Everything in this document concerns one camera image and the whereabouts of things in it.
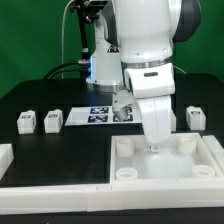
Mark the white left fence piece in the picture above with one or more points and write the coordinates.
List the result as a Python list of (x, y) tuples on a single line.
[(6, 158)]

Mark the white front fence rail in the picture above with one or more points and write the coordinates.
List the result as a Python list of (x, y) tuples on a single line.
[(119, 195)]

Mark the white square table top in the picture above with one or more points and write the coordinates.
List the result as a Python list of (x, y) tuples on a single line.
[(185, 155)]

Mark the white marker tag sheet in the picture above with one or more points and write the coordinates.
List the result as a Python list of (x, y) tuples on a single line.
[(96, 115)]

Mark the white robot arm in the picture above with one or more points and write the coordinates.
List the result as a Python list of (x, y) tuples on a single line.
[(133, 57)]

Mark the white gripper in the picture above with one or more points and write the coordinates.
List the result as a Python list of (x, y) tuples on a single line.
[(152, 89)]

